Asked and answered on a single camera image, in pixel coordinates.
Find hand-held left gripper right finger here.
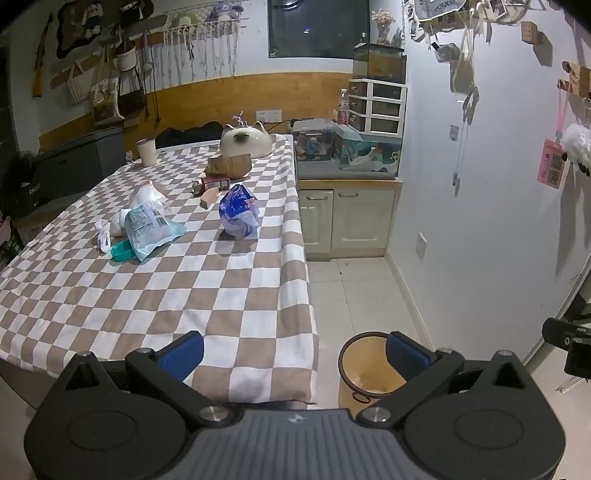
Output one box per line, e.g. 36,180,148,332
356,331,539,424

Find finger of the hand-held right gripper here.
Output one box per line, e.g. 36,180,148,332
542,318,583,352

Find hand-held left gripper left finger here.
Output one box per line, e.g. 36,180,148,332
48,331,234,424

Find beige brown-rimmed trash bin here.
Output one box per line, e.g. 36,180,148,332
338,331,437,409

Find teal round lid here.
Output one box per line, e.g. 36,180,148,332
110,240,136,264

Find light blue snack packet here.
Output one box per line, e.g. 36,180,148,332
124,205,188,263

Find white plastic bag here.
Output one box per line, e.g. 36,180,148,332
95,210,127,253

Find blue plastic packet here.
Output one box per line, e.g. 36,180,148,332
219,184,260,239

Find clear plastic bag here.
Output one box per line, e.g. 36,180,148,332
128,181,170,214

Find brown shoulder bag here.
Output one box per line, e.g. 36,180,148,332
117,69,149,117

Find brown white checkered tablecloth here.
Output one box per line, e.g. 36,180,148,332
0,134,320,406

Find cream floor cabinet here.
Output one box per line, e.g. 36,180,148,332
298,179,403,260

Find small dark box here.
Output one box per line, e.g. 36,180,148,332
191,175,230,195

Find white fluffy plush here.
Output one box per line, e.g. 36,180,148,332
560,123,591,177

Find brown cardboard piece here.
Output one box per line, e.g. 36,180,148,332
205,154,252,180

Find glass fish tank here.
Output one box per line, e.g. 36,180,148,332
338,131,400,179

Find white cup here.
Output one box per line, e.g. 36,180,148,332
136,138,158,167

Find grey storage box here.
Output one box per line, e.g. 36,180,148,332
33,127,126,205

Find black bag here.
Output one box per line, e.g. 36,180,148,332
154,121,225,149

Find white cat-shaped pot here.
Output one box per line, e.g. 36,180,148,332
219,121,271,158

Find clear storage box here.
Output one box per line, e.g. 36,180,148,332
291,119,346,163

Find dark cloth bag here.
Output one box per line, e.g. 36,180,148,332
0,151,43,223

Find white drawer unit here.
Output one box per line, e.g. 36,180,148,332
348,78,407,136

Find plastic water bottle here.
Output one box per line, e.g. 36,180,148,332
335,89,351,125

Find printed tote bag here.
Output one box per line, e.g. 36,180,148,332
92,78,125,123

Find cream tote bag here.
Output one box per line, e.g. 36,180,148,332
66,60,96,105

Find glass terrarium tank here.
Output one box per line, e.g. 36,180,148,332
353,42,407,85

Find white bucket bag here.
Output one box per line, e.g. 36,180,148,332
115,39,138,73

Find vase of dried flowers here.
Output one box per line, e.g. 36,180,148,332
370,9,398,45

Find dark window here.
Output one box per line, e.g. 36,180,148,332
268,0,371,60

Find purple plush toy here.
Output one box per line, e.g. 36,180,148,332
207,2,244,25

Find pink card on lanyard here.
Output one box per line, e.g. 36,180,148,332
536,90,572,188

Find wooden wall hooks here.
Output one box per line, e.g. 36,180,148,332
560,60,591,99

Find hanging photo wall decoration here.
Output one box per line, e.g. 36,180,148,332
403,0,492,126

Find white macrame wall hanging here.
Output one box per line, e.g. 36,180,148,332
161,8,242,89

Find orange wooden wall ornament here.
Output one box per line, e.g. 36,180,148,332
31,12,54,98

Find dark wall rug with figure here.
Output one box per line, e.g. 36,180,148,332
55,0,122,62

